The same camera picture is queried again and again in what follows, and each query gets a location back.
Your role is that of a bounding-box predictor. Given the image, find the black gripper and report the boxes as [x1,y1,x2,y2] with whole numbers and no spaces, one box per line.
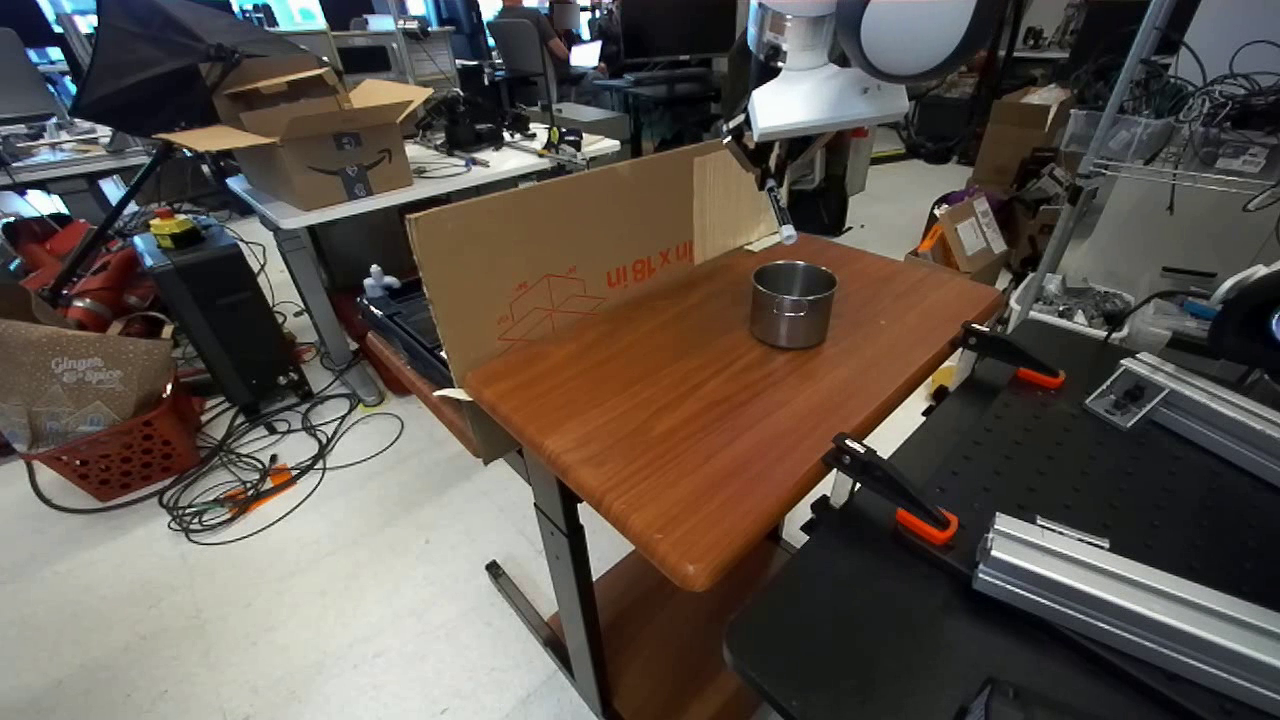
[774,132,849,239]

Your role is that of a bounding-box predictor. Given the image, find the silver metal pot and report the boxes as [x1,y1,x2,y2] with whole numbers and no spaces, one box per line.
[745,254,846,354]

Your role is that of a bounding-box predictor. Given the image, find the small labelled cardboard box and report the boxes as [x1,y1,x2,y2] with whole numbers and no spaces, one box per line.
[917,188,1014,284]

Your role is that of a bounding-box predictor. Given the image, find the tall brown cardboard box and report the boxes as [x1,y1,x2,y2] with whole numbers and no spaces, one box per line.
[970,84,1080,208]

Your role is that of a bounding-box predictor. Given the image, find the black monitor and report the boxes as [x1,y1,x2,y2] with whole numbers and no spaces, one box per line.
[616,0,742,62]

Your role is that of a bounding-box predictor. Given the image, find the wooden table with metal leg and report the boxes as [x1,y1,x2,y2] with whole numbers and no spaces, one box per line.
[461,231,1008,720]

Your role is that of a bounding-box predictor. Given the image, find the large cardboard sheet red print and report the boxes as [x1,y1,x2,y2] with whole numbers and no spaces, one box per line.
[406,139,733,391]

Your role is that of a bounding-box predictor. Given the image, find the black orange clamp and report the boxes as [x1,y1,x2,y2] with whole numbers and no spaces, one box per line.
[820,430,963,550]
[962,318,1072,397]

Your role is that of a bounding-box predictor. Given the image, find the seated person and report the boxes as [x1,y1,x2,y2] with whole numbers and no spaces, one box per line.
[542,0,601,71]

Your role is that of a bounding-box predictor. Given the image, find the white desk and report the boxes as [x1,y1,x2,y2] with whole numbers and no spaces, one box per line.
[219,126,633,406]

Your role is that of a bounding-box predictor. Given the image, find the black perforated bench top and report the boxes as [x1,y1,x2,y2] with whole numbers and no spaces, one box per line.
[723,314,1280,720]

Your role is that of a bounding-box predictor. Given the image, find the white spray bottle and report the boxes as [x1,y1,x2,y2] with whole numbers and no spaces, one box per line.
[361,259,406,305]

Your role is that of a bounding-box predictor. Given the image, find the aluminium extrusion bar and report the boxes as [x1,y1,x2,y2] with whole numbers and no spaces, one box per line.
[1117,348,1280,490]
[970,508,1280,720]

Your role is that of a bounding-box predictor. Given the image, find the open cardboard box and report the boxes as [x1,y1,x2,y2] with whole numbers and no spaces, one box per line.
[153,57,439,214]

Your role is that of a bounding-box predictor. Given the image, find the black computer tower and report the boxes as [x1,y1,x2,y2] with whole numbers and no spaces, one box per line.
[128,228,302,419]

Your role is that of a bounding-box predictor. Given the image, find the yellow red emergency stop button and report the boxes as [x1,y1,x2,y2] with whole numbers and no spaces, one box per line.
[146,205,206,254]

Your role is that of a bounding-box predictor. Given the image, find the black photo softbox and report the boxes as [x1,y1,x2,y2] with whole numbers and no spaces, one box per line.
[70,0,322,139]

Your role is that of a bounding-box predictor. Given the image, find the red plastic basket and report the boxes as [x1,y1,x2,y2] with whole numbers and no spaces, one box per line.
[29,384,207,508]

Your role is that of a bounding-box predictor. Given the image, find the brown paper bag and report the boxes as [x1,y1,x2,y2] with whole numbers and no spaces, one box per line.
[0,310,180,458]

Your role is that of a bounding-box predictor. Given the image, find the tangle of floor cables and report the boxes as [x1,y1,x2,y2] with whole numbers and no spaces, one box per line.
[22,384,409,550]

